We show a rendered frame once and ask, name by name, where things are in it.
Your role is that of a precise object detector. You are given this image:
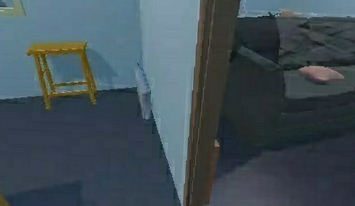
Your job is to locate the brown wooden door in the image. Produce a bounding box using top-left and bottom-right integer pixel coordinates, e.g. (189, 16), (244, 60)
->
(182, 0), (242, 206)

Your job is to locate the dark grey sofa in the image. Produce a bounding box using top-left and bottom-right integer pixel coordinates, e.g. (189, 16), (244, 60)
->
(221, 12), (355, 154)

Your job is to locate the dark grey blanket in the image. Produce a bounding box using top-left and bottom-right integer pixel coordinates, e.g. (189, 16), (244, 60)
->
(274, 15), (355, 72)

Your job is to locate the pink cushion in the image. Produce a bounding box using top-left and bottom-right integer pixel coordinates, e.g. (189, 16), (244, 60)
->
(298, 64), (345, 84)

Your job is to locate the yellow wooden stool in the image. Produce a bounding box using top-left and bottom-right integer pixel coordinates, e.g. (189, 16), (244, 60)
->
(23, 38), (101, 113)

